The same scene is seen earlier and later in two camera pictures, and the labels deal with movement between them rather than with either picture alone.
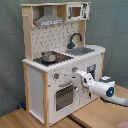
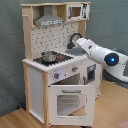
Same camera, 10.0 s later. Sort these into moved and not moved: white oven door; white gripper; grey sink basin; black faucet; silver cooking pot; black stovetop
Moved: white gripper; white oven door
Not moved: silver cooking pot; black faucet; grey sink basin; black stovetop
